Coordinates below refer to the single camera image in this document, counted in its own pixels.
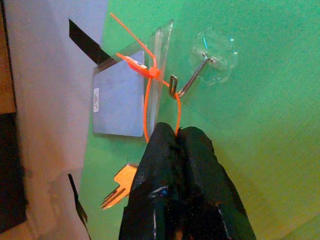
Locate green board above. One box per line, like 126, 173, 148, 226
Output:
79, 0, 320, 240

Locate black tape strip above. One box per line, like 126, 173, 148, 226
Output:
67, 173, 91, 240
67, 18, 118, 68

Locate brown board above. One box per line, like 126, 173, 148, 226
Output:
0, 0, 17, 115

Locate brass key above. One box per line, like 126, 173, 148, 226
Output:
99, 162, 140, 211

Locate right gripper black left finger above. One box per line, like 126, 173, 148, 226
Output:
118, 121, 186, 240

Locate clear plastic card holder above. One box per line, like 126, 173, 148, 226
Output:
92, 19, 175, 139

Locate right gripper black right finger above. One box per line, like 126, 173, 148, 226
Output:
177, 126, 257, 240

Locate orange zip tie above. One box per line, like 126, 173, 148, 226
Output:
109, 12, 183, 144

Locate clear suction cup metal hook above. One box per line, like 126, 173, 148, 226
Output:
168, 28, 240, 98

